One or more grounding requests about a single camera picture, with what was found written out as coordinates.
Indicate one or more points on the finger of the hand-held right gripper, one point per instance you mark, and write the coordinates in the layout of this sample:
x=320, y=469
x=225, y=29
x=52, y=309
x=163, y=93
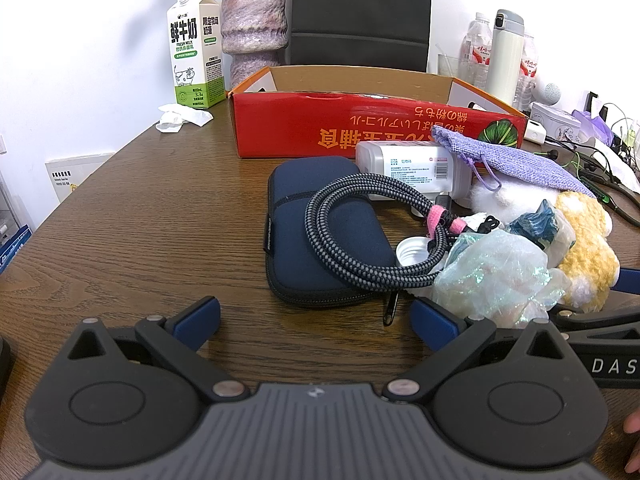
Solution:
x=630, y=279
x=595, y=320

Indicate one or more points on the yellow plush toy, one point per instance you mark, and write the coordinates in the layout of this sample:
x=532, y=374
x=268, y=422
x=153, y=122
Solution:
x=587, y=255

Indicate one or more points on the clear water bottle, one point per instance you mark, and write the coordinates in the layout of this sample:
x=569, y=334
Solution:
x=475, y=50
x=529, y=72

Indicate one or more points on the black phone stand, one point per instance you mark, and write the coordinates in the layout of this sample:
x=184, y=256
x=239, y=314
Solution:
x=595, y=105

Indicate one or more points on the red cardboard box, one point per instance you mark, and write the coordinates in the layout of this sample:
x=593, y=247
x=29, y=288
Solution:
x=320, y=125

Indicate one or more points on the white round device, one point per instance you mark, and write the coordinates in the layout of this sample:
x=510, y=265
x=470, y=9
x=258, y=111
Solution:
x=549, y=92

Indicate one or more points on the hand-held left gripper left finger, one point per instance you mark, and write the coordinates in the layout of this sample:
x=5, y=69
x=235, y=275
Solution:
x=197, y=320

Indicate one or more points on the white fluffy plush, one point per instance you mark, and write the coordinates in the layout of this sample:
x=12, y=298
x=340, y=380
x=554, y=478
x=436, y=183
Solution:
x=505, y=202

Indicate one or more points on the white thermos bottle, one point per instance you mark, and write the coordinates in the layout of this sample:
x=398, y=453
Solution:
x=505, y=60

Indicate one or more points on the clear glass cup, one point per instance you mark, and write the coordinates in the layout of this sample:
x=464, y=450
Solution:
x=450, y=62

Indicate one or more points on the crumpled white tissue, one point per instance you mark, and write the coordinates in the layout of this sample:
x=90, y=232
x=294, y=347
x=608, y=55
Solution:
x=180, y=117

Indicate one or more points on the white paper sheet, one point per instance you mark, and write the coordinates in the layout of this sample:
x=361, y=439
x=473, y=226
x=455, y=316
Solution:
x=617, y=160

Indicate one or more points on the wooden desktop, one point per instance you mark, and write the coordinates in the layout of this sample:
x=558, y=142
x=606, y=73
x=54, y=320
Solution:
x=175, y=235

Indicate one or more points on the purple plastic bag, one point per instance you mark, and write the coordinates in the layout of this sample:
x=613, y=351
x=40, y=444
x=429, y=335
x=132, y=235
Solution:
x=595, y=125

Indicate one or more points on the black paper bag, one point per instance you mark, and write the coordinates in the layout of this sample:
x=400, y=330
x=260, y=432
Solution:
x=360, y=15

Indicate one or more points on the purple textured vase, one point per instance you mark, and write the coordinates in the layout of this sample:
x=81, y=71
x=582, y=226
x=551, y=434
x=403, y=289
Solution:
x=252, y=30

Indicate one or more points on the teal wrapped item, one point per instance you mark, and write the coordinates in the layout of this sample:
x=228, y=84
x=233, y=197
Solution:
x=537, y=225

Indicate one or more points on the white printed tin box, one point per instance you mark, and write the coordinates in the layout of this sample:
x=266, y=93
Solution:
x=555, y=122

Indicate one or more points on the green white milk carton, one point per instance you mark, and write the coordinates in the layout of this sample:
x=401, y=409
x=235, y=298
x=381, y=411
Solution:
x=192, y=55

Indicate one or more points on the white bottle cap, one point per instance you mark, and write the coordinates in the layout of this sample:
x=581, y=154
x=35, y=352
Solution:
x=412, y=252

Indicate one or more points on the navy zipper pouch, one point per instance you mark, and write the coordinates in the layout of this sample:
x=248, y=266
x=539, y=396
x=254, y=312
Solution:
x=290, y=250

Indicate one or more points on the white medicine bottle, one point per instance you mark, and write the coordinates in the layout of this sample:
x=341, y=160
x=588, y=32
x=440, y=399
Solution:
x=405, y=165

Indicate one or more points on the person's right hand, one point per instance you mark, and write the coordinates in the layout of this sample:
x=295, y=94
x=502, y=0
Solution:
x=634, y=424

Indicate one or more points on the blue cardboard box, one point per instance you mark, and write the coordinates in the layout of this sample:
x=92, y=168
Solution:
x=12, y=247

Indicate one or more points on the iridescent plastic wrap ball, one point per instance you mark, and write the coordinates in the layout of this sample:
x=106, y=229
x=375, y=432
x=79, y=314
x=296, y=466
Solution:
x=495, y=275

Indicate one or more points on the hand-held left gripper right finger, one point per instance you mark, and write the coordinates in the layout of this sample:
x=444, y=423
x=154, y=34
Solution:
x=432, y=322

